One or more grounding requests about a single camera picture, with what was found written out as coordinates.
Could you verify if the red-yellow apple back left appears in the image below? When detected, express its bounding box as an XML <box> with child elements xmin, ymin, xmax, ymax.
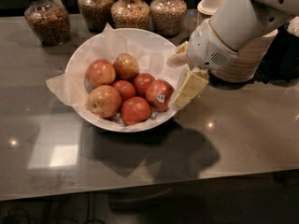
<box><xmin>86</xmin><ymin>59</ymin><xmax>116</xmax><ymax>88</ymax></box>

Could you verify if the red apple centre right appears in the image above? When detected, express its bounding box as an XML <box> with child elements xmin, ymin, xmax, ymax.
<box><xmin>133</xmin><ymin>73</ymin><xmax>155</xmax><ymax>97</ymax></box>

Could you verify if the yellow-red apple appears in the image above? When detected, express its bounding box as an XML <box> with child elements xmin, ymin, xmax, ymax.
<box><xmin>113</xmin><ymin>53</ymin><xmax>139</xmax><ymax>80</ymax></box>
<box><xmin>86</xmin><ymin>85</ymin><xmax>122</xmax><ymax>119</ymax></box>

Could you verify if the yellow-red apple back centre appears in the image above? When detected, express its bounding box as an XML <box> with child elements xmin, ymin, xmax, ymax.
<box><xmin>113</xmin><ymin>53</ymin><xmax>139</xmax><ymax>80</ymax></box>

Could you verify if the red apple with sticker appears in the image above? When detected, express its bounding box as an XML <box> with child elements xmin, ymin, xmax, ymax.
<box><xmin>146</xmin><ymin>79</ymin><xmax>174</xmax><ymax>112</ymax></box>

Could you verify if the stack of paper bowls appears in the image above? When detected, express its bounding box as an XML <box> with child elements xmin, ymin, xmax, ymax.
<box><xmin>196</xmin><ymin>0</ymin><xmax>226</xmax><ymax>25</ymax></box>
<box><xmin>211</xmin><ymin>30</ymin><xmax>278</xmax><ymax>83</ymax></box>

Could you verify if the back stack of paper bowls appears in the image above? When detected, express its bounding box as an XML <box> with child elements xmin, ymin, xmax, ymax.
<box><xmin>196</xmin><ymin>0</ymin><xmax>226</xmax><ymax>25</ymax></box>

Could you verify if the front stack of paper bowls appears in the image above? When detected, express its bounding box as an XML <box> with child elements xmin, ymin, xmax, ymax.
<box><xmin>211</xmin><ymin>30</ymin><xmax>278</xmax><ymax>83</ymax></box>

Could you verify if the glass cereal jar far left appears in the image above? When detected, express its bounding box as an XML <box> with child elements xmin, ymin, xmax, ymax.
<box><xmin>24</xmin><ymin>0</ymin><xmax>70</xmax><ymax>46</ymax></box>

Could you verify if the white bowl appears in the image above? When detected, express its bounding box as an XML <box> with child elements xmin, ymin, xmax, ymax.
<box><xmin>64</xmin><ymin>29</ymin><xmax>184</xmax><ymax>132</ymax></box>

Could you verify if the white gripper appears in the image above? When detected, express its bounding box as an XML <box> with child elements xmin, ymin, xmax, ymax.
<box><xmin>166</xmin><ymin>19</ymin><xmax>237</xmax><ymax>109</ymax></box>

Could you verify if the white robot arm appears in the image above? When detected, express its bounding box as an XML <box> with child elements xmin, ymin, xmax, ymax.
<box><xmin>167</xmin><ymin>0</ymin><xmax>299</xmax><ymax>109</ymax></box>

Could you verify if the glass cereal jar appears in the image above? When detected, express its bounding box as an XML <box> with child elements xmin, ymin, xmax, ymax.
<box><xmin>24</xmin><ymin>0</ymin><xmax>70</xmax><ymax>46</ymax></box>
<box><xmin>111</xmin><ymin>0</ymin><xmax>150</xmax><ymax>30</ymax></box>
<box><xmin>78</xmin><ymin>0</ymin><xmax>114</xmax><ymax>33</ymax></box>
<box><xmin>149</xmin><ymin>0</ymin><xmax>187</xmax><ymax>37</ymax></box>

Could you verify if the small red apple centre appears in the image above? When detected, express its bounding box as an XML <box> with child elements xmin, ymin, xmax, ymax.
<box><xmin>112</xmin><ymin>80</ymin><xmax>136</xmax><ymax>101</ymax></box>

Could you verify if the red apple front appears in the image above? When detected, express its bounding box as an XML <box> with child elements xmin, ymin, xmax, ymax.
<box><xmin>121</xmin><ymin>96</ymin><xmax>152</xmax><ymax>126</ymax></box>

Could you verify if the yellow-red apple front left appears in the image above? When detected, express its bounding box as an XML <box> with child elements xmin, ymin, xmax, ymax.
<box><xmin>86</xmin><ymin>85</ymin><xmax>122</xmax><ymax>119</ymax></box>

